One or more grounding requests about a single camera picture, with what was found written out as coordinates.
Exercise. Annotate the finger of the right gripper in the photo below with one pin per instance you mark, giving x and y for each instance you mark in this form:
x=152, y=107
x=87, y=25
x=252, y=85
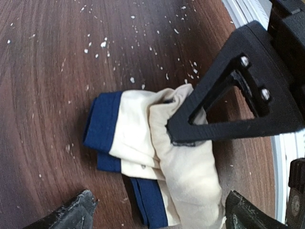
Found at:
x=248, y=61

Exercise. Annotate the cream underwear navy trim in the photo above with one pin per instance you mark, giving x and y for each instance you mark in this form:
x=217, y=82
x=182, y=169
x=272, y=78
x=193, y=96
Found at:
x=173, y=185

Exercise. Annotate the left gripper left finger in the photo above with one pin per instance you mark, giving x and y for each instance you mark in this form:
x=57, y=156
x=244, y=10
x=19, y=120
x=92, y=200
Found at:
x=77, y=213

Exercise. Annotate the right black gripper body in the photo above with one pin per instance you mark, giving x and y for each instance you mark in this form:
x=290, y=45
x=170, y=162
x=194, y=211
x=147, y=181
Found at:
x=287, y=28

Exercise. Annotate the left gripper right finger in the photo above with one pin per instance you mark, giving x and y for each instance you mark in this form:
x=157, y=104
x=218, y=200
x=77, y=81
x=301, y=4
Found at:
x=242, y=214

